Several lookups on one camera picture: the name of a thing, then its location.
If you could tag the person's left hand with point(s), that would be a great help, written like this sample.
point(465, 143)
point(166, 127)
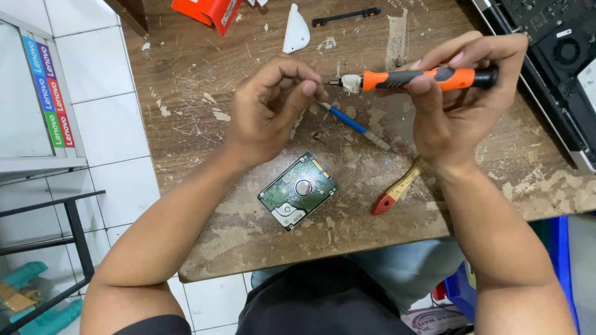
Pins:
point(258, 125)

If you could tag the person's right hand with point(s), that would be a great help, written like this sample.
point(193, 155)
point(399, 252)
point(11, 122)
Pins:
point(456, 121)

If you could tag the orange black screwdriver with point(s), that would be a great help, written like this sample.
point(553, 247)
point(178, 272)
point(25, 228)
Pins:
point(461, 79)

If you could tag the green hard disk drive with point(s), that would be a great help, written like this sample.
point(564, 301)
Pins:
point(298, 190)

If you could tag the wooden brush with red tip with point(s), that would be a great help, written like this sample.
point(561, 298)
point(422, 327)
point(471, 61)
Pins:
point(395, 190)

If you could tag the white plastic pry tool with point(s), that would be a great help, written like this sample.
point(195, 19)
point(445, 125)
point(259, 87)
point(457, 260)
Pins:
point(295, 32)

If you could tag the opened laptop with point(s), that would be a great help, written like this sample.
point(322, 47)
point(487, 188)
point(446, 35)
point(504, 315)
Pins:
point(554, 51)

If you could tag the orange box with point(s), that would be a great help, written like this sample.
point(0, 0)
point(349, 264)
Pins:
point(209, 11)

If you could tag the brown wooden board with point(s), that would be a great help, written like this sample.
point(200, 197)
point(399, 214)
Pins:
point(132, 14)

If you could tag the blue plastic crate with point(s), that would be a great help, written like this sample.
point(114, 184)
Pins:
point(565, 260)

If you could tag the person's black shirt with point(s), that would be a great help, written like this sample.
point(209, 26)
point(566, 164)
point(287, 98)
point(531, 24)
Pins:
point(316, 302)

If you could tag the printed cardboard carton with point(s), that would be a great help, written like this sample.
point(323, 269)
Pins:
point(433, 320)

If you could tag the black metal rack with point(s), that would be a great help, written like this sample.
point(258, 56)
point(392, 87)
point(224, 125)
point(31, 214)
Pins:
point(77, 232)

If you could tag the glass display cabinet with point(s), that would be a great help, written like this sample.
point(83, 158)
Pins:
point(37, 97)

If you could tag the teal plastic items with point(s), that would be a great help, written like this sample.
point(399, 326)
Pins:
point(44, 321)

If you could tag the black plastic bracket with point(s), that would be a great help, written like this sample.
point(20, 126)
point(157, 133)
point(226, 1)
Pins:
point(344, 15)

